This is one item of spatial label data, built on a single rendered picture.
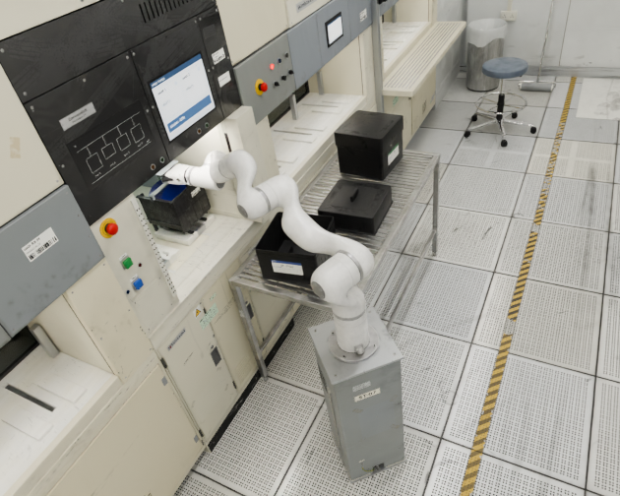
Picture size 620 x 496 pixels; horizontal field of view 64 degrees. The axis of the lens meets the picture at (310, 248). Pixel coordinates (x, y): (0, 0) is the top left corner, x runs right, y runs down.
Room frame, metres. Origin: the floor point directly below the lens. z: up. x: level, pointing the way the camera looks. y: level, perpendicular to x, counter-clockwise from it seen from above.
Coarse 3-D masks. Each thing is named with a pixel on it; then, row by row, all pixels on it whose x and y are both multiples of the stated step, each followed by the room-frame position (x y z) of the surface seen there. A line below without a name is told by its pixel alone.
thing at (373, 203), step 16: (336, 192) 2.07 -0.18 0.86; (352, 192) 2.04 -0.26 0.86; (368, 192) 2.02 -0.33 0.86; (384, 192) 1.99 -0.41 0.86; (320, 208) 1.96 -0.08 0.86; (336, 208) 1.94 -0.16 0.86; (352, 208) 1.91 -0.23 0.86; (368, 208) 1.89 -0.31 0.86; (384, 208) 1.94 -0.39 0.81; (336, 224) 1.90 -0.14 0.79; (352, 224) 1.85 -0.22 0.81; (368, 224) 1.81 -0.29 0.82
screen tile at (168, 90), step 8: (160, 88) 1.70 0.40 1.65; (168, 88) 1.73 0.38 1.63; (176, 88) 1.76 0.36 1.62; (160, 96) 1.69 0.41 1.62; (168, 96) 1.71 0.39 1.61; (160, 104) 1.68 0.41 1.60; (176, 104) 1.73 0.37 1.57; (184, 104) 1.77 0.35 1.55; (168, 112) 1.69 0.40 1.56; (176, 112) 1.72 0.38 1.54
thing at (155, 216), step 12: (168, 168) 1.95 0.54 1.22; (156, 192) 1.90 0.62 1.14; (192, 192) 1.95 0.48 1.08; (204, 192) 2.00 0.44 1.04; (144, 204) 1.94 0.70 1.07; (156, 204) 1.89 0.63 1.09; (168, 204) 1.85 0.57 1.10; (180, 204) 1.87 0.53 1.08; (192, 204) 1.93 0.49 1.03; (204, 204) 1.98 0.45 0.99; (156, 216) 1.91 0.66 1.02; (168, 216) 1.87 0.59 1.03; (180, 216) 1.85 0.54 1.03; (192, 216) 1.90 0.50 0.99; (156, 228) 1.96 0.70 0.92; (180, 228) 1.84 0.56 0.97
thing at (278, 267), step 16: (272, 224) 1.82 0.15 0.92; (320, 224) 1.80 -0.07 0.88; (272, 240) 1.79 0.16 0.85; (288, 240) 1.87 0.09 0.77; (272, 256) 1.61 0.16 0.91; (288, 256) 1.58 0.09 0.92; (304, 256) 1.55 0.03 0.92; (320, 256) 1.57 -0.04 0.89; (272, 272) 1.62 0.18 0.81; (288, 272) 1.58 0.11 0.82; (304, 272) 1.55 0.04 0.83
